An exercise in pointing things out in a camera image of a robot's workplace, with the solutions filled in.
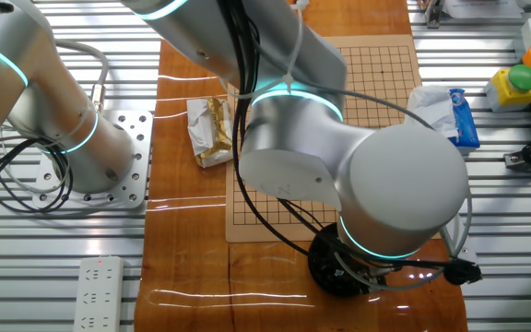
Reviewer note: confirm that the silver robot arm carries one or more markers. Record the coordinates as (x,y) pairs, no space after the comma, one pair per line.
(385,184)

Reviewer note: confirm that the tan go board mat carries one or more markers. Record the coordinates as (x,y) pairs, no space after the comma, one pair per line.
(376,92)

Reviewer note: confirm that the white and gold foil package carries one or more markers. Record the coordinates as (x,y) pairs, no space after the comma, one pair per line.
(208,133)

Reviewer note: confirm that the glossy wooden plank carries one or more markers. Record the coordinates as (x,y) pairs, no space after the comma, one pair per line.
(187,258)

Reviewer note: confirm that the black round stone bowl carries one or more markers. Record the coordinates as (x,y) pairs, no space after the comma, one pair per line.
(321,276)

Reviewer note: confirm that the blue white packet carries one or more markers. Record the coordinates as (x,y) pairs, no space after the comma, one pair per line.
(431,108)

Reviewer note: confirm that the white power strip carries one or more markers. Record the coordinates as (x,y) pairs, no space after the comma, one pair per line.
(97,295)

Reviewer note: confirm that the yellow box green push button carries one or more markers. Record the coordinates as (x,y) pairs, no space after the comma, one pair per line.
(505,92)

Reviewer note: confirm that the white paper sheet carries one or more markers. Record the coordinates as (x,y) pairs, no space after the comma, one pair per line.
(477,8)

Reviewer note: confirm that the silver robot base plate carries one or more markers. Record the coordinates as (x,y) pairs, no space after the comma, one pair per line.
(132,138)

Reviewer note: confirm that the bolted aluminium bracket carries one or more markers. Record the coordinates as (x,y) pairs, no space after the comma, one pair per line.
(433,14)

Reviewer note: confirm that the aluminium corner bracket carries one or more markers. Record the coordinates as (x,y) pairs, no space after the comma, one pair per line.
(514,160)

